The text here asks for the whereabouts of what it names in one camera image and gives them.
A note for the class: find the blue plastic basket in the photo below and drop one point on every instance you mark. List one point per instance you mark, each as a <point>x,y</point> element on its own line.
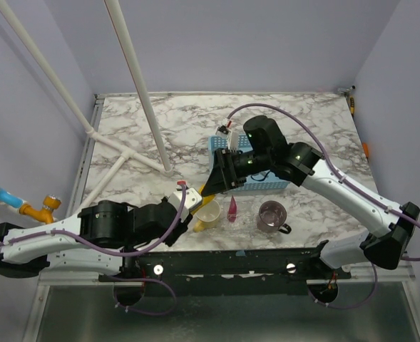
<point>260,182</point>

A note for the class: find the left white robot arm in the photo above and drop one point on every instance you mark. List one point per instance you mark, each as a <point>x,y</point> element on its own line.
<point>104,238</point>

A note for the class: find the black mounting rail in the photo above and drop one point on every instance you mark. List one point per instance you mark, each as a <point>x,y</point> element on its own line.
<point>233,272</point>

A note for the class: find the purple mug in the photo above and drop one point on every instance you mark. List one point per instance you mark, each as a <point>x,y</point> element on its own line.
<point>271,218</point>

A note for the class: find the yellow tool at corner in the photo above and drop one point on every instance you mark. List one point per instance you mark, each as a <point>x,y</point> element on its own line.
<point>352,105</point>

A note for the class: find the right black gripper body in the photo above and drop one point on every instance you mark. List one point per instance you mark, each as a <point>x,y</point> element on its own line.
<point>248,164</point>

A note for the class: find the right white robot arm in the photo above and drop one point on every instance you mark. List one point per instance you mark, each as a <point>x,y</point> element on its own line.
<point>388,229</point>

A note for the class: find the white pvc pipe frame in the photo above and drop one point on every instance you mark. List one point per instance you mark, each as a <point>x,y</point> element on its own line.
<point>40,139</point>

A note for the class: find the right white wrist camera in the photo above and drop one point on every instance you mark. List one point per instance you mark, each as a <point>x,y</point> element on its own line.
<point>225,132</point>

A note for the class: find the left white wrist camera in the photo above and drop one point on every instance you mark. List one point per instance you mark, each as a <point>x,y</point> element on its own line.
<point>193,200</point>

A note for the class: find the toy faucet blue orange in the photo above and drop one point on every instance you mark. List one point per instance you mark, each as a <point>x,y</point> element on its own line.
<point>43,216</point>

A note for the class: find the yellow mug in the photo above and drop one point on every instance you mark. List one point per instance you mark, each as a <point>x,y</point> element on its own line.
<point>207,216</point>

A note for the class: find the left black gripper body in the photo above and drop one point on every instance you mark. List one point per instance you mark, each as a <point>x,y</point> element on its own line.
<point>172,237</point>

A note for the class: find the orange clamp on wall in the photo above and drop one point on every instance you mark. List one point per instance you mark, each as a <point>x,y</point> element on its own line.
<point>366,149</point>

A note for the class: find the yellow toothpaste tube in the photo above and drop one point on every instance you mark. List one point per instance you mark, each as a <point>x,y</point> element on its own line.
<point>206,200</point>

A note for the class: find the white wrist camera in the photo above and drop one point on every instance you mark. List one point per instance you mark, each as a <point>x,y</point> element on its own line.
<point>193,200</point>
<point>225,132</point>

